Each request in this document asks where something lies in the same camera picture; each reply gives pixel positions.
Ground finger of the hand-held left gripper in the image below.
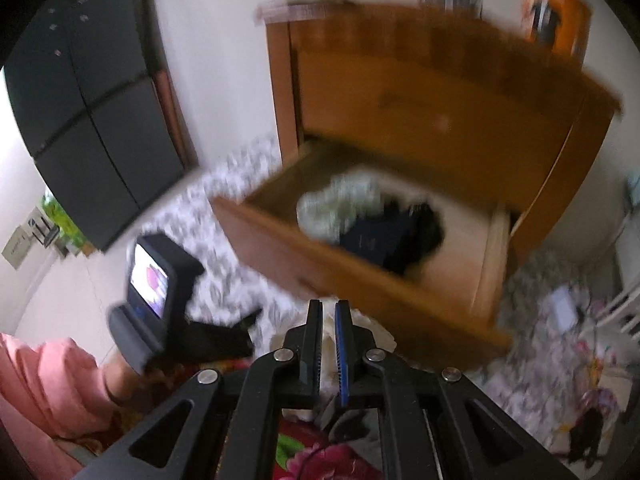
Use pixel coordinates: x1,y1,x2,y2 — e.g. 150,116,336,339
186,307,264,362

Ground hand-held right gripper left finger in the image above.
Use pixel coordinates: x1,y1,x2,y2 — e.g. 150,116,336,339
82,300,323,480

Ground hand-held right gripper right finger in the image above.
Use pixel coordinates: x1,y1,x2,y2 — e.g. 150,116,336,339
334,300,576,480

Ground white garment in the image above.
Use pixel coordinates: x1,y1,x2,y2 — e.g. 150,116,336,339
270,307,396,421

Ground wooden drawer with curved front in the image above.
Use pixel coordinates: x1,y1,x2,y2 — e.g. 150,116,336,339
212,137,516,361

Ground navy garment with sun print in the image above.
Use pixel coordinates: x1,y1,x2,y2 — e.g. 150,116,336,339
340,202,446,276

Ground white patterned cloth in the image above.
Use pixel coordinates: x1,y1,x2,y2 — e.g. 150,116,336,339
297,172,386,246

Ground person's left forearm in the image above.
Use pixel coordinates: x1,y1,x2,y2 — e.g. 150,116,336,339
0,332,161,456

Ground red printed blanket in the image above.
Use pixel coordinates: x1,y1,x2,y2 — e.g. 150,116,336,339
65,405,391,480

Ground green packets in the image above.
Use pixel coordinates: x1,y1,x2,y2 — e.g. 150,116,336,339
37,192,91,256

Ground dark cabinet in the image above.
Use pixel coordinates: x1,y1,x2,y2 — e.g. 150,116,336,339
5,0,201,253

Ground grey floral blanket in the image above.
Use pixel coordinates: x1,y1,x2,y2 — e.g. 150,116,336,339
135,135,640,461

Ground wooden drawer with straight front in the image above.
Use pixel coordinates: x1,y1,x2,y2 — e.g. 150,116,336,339
295,50,586,211

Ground small black object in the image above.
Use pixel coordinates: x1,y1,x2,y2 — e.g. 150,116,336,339
567,407,606,466

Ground colourful toy pile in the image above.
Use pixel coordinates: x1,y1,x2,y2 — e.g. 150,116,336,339
575,335,636,411

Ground wooden nightstand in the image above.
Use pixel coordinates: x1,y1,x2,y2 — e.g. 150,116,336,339
257,0,623,271

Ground wall socket plate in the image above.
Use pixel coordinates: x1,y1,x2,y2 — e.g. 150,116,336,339
2,227,38,270

